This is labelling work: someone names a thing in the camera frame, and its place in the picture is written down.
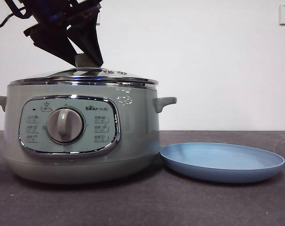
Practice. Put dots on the glass lid with green knob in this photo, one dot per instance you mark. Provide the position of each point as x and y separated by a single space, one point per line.
81 61

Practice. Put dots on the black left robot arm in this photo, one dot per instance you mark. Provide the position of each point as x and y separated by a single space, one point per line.
50 9

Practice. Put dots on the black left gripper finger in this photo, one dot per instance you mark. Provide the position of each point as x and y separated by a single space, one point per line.
90 42
55 47

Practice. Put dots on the pale green electric steamer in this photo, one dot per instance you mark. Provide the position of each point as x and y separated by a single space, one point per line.
133 131

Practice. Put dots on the blue round plate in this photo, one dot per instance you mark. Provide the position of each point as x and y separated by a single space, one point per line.
222 160

